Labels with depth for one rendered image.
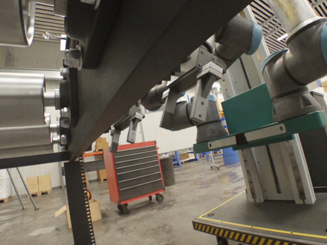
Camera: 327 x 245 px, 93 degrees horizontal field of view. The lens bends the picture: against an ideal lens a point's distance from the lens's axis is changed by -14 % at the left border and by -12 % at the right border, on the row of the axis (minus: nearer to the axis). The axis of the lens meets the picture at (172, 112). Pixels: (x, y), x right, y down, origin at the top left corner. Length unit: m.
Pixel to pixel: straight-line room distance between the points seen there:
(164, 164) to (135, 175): 1.56
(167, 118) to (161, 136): 4.60
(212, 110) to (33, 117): 0.83
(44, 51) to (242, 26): 12.33
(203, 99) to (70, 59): 0.22
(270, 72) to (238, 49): 0.29
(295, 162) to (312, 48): 0.54
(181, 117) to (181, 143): 4.05
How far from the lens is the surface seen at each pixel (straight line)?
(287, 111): 0.75
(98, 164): 5.56
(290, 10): 0.75
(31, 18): 0.26
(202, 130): 1.00
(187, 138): 5.15
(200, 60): 0.36
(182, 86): 0.43
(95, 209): 2.73
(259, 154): 1.10
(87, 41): 0.18
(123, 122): 0.70
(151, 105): 0.86
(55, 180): 10.44
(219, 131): 0.99
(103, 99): 0.18
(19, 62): 12.27
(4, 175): 8.56
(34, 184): 8.41
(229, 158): 5.70
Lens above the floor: 0.69
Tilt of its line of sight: 13 degrees up
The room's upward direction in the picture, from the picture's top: 12 degrees counter-clockwise
